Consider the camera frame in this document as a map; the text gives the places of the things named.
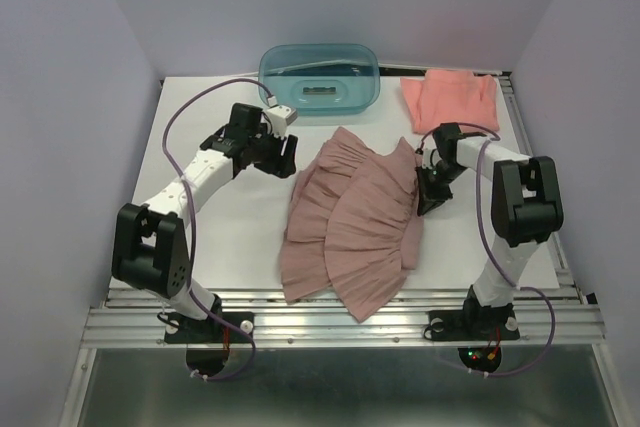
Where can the folded coral pink skirt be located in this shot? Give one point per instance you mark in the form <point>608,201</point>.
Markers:
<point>451,96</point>

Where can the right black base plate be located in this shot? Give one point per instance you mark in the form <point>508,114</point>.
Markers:
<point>456,326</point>

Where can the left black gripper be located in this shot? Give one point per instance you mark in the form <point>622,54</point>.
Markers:
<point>281,166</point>

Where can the teal plastic basin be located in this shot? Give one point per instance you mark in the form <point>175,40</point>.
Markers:
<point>322,79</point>

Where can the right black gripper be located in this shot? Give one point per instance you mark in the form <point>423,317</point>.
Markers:
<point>429,197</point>

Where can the dusty pink ruffled skirt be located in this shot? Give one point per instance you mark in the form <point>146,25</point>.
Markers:
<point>352,225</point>

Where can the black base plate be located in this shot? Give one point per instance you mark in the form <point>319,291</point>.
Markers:
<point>181,330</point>
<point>456,326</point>

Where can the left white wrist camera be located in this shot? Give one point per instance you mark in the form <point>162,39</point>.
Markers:
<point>280,118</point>

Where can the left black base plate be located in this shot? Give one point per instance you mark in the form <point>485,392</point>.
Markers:
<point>181,330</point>

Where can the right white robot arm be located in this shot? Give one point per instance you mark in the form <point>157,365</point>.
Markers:
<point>518,208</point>

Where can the aluminium rail frame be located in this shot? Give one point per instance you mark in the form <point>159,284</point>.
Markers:
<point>317,366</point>

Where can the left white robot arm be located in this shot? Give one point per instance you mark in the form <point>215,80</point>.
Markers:
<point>151,250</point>

